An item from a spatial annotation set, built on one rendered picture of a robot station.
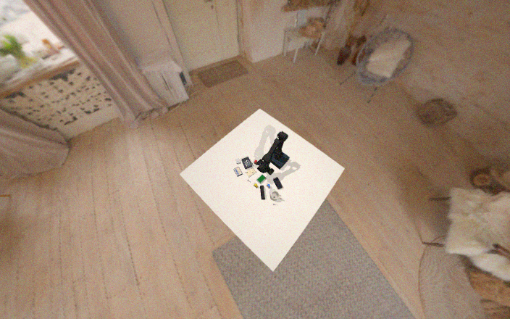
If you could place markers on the white mug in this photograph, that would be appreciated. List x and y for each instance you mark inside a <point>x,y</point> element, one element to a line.
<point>275,195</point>

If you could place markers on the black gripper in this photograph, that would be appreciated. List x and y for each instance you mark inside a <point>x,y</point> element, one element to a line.
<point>268,169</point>

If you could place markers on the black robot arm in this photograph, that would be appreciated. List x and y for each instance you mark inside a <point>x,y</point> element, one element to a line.
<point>276,148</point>

